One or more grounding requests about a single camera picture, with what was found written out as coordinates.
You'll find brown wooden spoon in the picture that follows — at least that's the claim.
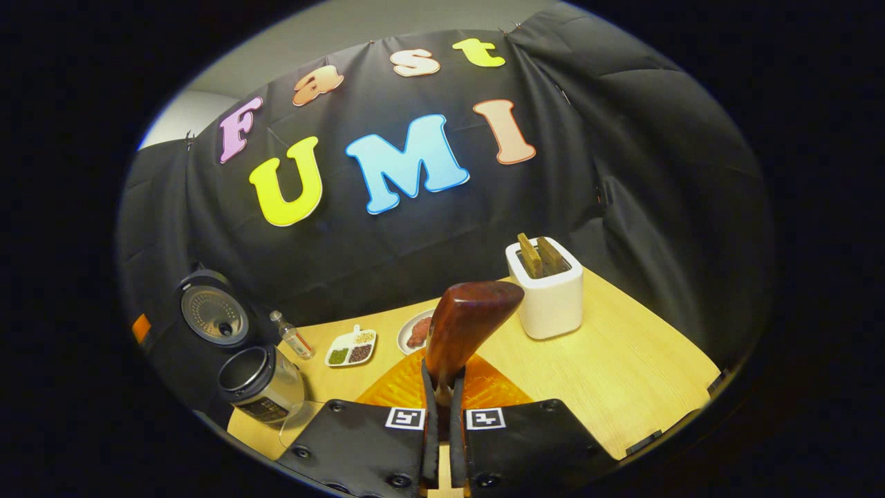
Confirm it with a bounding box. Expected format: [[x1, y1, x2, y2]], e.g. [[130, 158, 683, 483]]
[[423, 280, 525, 443]]

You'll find dark grey rice cooker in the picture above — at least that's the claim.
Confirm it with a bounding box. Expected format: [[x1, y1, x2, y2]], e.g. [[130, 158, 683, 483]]
[[176, 268, 306, 424]]

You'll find clear plastic rice container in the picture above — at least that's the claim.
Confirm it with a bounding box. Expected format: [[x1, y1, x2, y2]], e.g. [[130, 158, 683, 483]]
[[279, 400, 326, 449]]

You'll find small clear bottle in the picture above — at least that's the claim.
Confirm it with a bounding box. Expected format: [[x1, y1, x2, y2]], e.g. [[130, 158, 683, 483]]
[[270, 311, 316, 360]]

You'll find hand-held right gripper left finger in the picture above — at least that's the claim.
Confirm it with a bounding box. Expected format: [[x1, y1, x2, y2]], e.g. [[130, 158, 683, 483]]
[[277, 356, 441, 498]]

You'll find round white plate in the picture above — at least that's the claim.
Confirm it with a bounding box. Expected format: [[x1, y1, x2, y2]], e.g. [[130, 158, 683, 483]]
[[397, 308, 438, 356]]

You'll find brown toast slice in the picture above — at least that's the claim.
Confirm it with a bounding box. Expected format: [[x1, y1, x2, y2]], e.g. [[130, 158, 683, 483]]
[[537, 237, 564, 274], [517, 233, 543, 279]]

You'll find white toaster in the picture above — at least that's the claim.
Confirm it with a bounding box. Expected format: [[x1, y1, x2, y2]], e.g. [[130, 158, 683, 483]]
[[505, 237, 584, 340]]

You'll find white divided bean dish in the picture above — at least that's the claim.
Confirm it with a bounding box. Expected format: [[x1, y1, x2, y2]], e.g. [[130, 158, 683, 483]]
[[325, 324, 378, 368]]

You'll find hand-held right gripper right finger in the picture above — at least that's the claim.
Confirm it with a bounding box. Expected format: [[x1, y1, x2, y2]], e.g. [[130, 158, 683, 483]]
[[449, 356, 620, 498]]

